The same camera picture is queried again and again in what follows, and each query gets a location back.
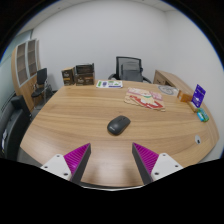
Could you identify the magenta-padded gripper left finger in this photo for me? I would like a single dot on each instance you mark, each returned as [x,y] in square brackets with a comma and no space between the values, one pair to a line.
[77,159]

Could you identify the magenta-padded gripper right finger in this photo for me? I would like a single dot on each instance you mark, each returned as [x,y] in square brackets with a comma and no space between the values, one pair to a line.
[146,159]

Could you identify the black computer mouse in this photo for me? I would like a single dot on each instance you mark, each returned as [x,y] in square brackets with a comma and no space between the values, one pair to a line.
[118,125]

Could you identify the colourful printed mouse pad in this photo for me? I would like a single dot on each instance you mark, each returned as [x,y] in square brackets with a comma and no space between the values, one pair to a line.
[144,99]

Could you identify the small white tag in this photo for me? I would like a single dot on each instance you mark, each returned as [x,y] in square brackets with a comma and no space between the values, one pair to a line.
[198,139]

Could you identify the yellow wooden card stand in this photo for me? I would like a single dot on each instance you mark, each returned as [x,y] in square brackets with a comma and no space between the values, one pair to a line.
[192,106]

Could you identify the green and blue packet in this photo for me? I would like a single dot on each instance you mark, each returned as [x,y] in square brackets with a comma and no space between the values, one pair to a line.
[202,115]

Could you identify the dark padded armchair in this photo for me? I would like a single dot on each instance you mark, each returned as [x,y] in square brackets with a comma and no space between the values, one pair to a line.
[13,126]

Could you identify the small orange-brown box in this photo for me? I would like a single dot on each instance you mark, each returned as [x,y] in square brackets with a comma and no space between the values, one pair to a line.
[184,96]

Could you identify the wide brown cardboard box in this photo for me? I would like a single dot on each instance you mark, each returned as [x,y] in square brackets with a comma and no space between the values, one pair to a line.
[84,79]

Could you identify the white sheet with coloured shapes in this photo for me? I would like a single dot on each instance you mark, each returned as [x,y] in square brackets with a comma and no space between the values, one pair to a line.
[109,84]

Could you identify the purple upright card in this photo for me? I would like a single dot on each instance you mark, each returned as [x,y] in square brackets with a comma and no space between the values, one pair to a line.
[198,95]

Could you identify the small brown cardboard box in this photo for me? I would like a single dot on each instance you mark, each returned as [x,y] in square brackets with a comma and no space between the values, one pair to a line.
[68,76]

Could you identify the wooden side desk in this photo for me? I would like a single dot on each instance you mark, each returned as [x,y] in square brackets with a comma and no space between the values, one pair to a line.
[170,78]

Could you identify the grey backpack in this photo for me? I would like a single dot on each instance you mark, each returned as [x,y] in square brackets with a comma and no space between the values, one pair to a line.
[132,72]

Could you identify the small black chair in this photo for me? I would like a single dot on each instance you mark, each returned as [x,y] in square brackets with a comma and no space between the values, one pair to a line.
[41,76]

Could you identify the black box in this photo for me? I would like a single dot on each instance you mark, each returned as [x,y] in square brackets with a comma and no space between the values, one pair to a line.
[84,68]

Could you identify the black mesh office chair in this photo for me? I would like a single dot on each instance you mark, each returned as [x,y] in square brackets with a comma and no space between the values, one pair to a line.
[118,63]

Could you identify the wooden shelf unit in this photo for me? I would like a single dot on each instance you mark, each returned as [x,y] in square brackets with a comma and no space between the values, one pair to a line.
[24,63]

